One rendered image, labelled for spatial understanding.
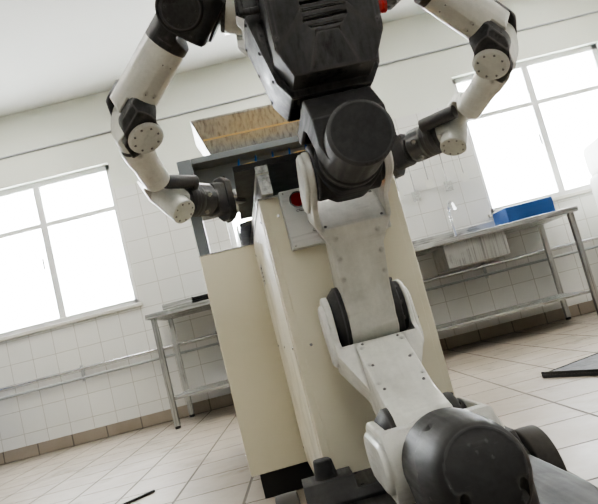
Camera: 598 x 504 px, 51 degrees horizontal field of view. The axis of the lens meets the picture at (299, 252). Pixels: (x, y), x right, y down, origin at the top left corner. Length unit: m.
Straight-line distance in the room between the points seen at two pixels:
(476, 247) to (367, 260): 3.79
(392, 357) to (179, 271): 4.42
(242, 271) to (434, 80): 4.13
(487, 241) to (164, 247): 2.74
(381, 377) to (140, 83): 0.75
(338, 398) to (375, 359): 0.23
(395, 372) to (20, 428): 5.04
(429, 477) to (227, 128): 1.67
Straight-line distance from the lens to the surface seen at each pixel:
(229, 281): 2.14
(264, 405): 2.14
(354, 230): 1.26
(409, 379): 1.20
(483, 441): 0.86
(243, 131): 2.30
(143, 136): 1.37
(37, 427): 5.97
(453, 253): 5.00
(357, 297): 1.31
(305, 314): 1.45
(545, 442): 1.42
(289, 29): 1.14
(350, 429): 1.47
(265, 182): 1.45
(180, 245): 5.60
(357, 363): 1.29
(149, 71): 1.33
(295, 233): 1.43
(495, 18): 1.42
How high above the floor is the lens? 0.53
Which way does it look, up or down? 6 degrees up
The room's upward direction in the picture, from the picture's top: 14 degrees counter-clockwise
